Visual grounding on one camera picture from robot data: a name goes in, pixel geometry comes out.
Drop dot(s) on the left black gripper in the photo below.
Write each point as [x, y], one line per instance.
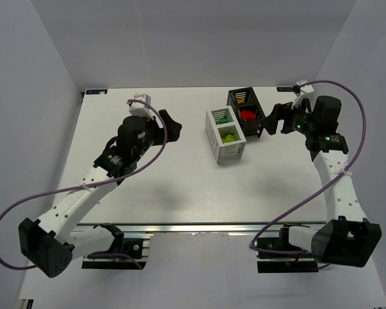
[162, 129]

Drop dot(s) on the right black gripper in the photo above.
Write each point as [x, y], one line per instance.
[285, 117]

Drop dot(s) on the red lime rounded lego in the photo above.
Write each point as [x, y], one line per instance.
[247, 115]

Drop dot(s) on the lime green lego plate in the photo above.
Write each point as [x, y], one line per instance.
[229, 138]

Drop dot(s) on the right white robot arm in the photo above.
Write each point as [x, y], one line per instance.
[348, 238]

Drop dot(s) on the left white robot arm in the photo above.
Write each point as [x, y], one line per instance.
[48, 241]

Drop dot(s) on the right blue label sticker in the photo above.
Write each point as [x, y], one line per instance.
[284, 89]

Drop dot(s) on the blue label sticker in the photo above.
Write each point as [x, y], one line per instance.
[284, 89]
[96, 92]

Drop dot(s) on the black slotted container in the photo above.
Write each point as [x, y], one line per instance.
[251, 103]

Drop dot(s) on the white slotted container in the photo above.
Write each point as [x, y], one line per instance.
[225, 135]

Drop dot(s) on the left blue label sticker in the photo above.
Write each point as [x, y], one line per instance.
[96, 92]

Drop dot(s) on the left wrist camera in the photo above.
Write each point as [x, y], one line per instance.
[140, 106]

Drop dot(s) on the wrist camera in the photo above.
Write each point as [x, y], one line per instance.
[140, 106]
[303, 90]

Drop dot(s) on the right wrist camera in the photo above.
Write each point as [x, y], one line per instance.
[303, 90]

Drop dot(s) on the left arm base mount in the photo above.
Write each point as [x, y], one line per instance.
[126, 252]

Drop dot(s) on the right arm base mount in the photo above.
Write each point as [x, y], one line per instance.
[278, 256]

